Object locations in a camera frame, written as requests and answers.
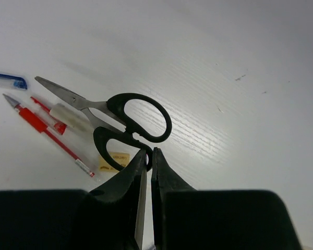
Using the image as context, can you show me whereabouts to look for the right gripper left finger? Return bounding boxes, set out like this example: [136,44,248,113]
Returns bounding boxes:
[0,149,147,249]

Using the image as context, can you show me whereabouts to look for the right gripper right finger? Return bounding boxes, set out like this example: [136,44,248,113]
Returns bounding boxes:
[151,148,302,249]

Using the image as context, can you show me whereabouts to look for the yellow eraser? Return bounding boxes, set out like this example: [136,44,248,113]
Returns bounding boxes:
[98,152,130,173]

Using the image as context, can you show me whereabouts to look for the black handled scissors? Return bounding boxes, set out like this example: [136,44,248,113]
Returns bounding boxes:
[35,76,172,171]

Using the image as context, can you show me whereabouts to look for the red gel pen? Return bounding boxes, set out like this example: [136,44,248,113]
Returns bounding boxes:
[3,94,95,178]

